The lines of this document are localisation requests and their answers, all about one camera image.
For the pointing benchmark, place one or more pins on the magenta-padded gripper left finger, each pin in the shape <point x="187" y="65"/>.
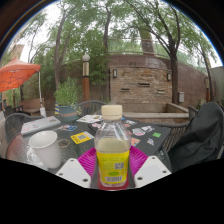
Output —
<point x="73" y="171"/>

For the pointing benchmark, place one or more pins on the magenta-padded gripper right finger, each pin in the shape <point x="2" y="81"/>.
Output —
<point x="151" y="170"/>

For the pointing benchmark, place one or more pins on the clear bottle with yellow label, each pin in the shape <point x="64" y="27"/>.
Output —
<point x="112" y="155"/>

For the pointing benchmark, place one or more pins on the white ceramic mug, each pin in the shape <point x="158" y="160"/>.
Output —
<point x="46" y="150"/>

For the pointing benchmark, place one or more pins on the yellow card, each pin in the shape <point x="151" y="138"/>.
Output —
<point x="82" y="137"/>

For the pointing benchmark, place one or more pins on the small colourful card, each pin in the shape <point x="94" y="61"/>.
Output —
<point x="67" y="127"/>

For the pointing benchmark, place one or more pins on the white printed booklet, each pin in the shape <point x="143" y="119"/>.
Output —
<point x="89" y="118"/>

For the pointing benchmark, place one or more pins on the grey laptop with stickers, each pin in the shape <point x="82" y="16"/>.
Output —
<point x="40" y="125"/>

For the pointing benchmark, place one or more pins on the yellow and blue striped cone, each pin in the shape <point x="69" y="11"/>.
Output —
<point x="56" y="109"/>

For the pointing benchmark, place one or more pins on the green plant in blue pot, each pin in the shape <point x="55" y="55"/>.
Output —
<point x="66" y="95"/>

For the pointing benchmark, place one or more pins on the wooden bench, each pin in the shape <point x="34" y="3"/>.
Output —
<point x="31" y="106"/>

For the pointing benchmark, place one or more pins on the dark-trunked tree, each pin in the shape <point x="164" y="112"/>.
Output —
<point x="174" y="80"/>

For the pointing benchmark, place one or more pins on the slender leaning tree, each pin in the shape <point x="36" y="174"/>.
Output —
<point x="57" y="66"/>

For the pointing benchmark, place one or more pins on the orange canopy tent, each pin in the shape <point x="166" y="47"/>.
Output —
<point x="16" y="75"/>

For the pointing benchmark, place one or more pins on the grey wall box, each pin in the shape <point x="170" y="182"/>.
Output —
<point x="181" y="97"/>

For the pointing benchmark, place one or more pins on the wooden lamp post with globe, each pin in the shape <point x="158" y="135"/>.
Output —
<point x="86" y="80"/>

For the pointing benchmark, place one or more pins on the black wall lamp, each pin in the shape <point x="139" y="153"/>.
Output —
<point x="168" y="76"/>
<point x="115" y="73"/>

